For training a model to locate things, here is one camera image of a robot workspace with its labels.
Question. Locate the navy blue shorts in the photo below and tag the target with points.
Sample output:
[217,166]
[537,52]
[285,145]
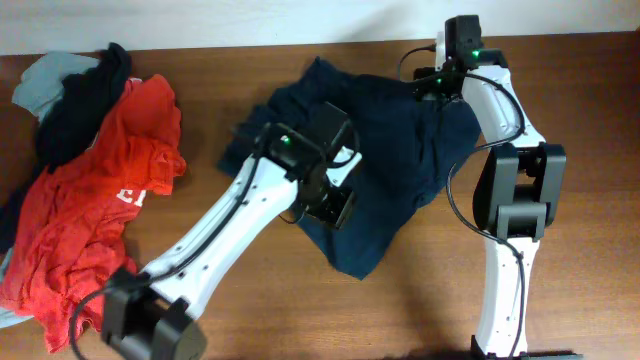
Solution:
[408,148]

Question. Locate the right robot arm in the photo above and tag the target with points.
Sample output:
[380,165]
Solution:
[517,194]

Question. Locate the light grey garment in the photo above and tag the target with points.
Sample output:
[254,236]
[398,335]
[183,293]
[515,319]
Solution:
[40,88]

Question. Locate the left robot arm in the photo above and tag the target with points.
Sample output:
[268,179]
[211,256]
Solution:
[152,315]

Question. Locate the red t-shirt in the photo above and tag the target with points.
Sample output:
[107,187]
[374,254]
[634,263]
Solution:
[69,236]

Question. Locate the black garment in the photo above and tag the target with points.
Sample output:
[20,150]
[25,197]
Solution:
[71,126]

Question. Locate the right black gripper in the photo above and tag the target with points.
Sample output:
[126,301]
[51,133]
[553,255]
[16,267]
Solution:
[426,85]

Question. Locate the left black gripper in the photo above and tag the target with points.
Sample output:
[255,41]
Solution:
[338,210]

